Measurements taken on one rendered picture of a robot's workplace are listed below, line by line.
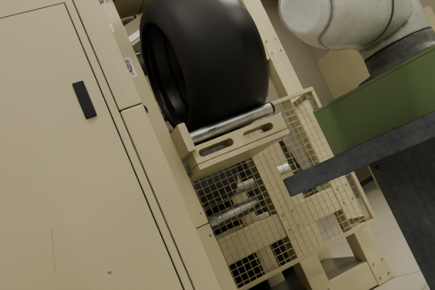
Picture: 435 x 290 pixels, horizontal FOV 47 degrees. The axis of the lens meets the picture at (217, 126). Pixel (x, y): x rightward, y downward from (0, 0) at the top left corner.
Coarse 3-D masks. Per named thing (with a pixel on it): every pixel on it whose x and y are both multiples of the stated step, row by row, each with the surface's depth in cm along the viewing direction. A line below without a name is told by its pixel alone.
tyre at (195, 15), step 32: (160, 0) 176; (192, 0) 171; (224, 0) 172; (160, 32) 208; (192, 32) 164; (224, 32) 166; (256, 32) 173; (160, 64) 214; (192, 64) 164; (224, 64) 165; (256, 64) 170; (160, 96) 206; (192, 96) 170; (224, 96) 168; (256, 96) 176; (192, 128) 181
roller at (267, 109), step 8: (264, 104) 178; (272, 104) 178; (248, 112) 175; (256, 112) 176; (264, 112) 177; (272, 112) 179; (224, 120) 172; (232, 120) 172; (240, 120) 173; (248, 120) 175; (200, 128) 169; (208, 128) 169; (216, 128) 170; (224, 128) 171; (232, 128) 173; (192, 136) 166; (200, 136) 167; (208, 136) 169
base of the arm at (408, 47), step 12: (408, 36) 101; (420, 36) 101; (432, 36) 102; (396, 48) 102; (408, 48) 101; (420, 48) 100; (372, 60) 106; (384, 60) 103; (396, 60) 102; (372, 72) 107; (360, 84) 105
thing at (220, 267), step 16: (112, 0) 181; (112, 16) 179; (128, 48) 177; (144, 80) 175; (144, 96) 174; (160, 112) 174; (160, 128) 172; (176, 160) 171; (176, 176) 169; (192, 192) 169; (192, 208) 167; (208, 224) 168; (208, 240) 166; (208, 256) 165; (224, 272) 165; (224, 288) 163
